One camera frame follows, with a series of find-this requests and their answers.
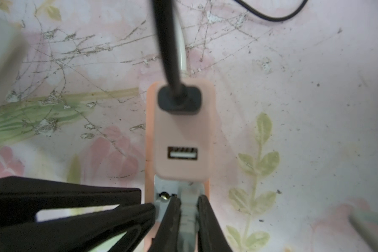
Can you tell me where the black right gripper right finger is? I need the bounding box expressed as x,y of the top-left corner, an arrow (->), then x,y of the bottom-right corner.
197,195 -> 232,252

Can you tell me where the white power strip cable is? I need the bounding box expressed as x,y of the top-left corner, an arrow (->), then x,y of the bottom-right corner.
173,9 -> 189,78

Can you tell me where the black USB cable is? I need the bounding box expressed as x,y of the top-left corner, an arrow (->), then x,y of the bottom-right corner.
151,0 -> 203,114

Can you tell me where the pink USB charger adapter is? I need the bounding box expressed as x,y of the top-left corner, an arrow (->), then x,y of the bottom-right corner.
147,78 -> 216,182

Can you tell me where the white two-prong plug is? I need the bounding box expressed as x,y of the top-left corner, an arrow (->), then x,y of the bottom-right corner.
176,183 -> 201,252

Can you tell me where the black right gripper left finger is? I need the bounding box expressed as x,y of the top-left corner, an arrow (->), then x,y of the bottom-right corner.
148,197 -> 181,252

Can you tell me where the orange power strip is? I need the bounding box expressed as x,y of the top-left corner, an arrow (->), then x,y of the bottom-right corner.
144,81 -> 211,252

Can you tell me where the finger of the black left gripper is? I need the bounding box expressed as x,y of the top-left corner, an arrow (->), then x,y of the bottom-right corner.
0,176 -> 155,252

